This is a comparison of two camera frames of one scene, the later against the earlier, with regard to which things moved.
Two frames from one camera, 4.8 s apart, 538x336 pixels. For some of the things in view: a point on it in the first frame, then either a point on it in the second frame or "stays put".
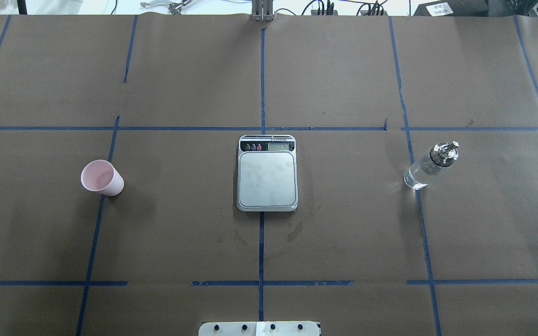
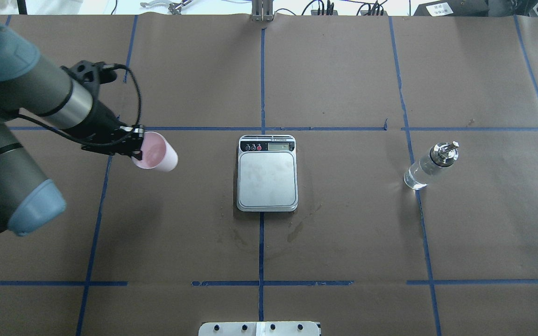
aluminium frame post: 262,10 stays put
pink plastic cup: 101,176 → 157,153
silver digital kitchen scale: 267,173 stays put
